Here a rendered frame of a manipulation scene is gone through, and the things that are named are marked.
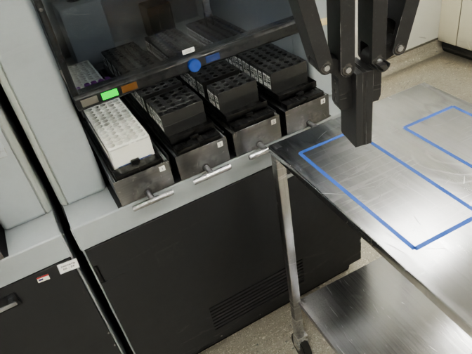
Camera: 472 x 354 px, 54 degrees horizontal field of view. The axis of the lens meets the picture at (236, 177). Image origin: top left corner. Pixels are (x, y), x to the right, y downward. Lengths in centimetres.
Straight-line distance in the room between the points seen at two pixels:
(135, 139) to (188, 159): 13
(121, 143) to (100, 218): 18
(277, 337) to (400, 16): 140
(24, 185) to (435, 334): 107
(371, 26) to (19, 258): 93
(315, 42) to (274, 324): 142
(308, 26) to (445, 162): 67
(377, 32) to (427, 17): 294
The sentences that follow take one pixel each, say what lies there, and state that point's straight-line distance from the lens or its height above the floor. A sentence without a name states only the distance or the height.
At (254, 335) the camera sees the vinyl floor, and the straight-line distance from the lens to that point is 169.
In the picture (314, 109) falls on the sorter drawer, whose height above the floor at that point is 78.
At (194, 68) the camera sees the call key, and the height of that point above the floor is 97.
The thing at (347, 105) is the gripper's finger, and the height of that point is 120.
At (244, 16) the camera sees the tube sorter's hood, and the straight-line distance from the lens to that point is 114.
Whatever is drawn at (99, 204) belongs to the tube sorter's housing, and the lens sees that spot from 115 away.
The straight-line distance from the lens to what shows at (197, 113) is 116.
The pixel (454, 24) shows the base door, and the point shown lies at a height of 22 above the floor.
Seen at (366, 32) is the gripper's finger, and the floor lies 125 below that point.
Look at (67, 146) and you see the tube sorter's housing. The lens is 111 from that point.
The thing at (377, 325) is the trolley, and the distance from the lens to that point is 136.
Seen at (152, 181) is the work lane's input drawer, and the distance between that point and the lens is 110.
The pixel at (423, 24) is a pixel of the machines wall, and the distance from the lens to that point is 332.
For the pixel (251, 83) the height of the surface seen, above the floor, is 88.
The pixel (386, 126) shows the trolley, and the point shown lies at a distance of 108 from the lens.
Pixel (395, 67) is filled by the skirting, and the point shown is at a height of 1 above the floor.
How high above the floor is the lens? 139
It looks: 37 degrees down
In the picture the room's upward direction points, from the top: 11 degrees counter-clockwise
